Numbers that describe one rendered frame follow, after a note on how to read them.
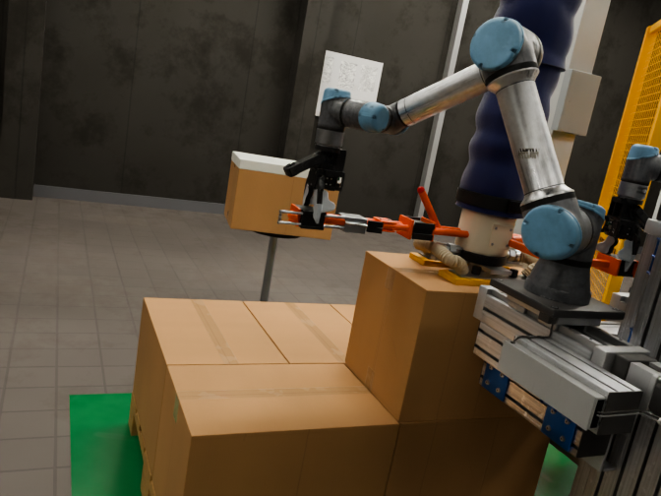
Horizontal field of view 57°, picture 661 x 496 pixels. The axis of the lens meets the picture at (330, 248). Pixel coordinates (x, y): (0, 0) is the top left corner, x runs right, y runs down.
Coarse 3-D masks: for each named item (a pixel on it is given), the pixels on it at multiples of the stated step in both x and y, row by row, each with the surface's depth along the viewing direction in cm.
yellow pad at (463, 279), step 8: (440, 272) 185; (448, 272) 184; (472, 272) 184; (480, 272) 184; (512, 272) 189; (456, 280) 177; (464, 280) 178; (472, 280) 179; (480, 280) 181; (488, 280) 182
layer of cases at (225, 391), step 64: (192, 320) 223; (256, 320) 236; (320, 320) 247; (192, 384) 175; (256, 384) 182; (320, 384) 190; (192, 448) 150; (256, 448) 157; (320, 448) 165; (384, 448) 174; (448, 448) 184; (512, 448) 195
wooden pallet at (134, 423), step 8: (136, 408) 233; (136, 416) 231; (136, 424) 229; (136, 432) 240; (144, 448) 210; (144, 456) 209; (144, 464) 207; (144, 472) 206; (144, 480) 205; (144, 488) 204; (152, 488) 190
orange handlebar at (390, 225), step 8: (288, 216) 169; (296, 216) 167; (336, 224) 172; (384, 224) 177; (392, 224) 178; (400, 224) 180; (440, 232) 184; (448, 232) 185; (456, 232) 187; (464, 232) 188; (512, 240) 187; (520, 240) 196; (520, 248) 182; (536, 256) 176; (592, 264) 177; (600, 264) 179; (608, 264) 180
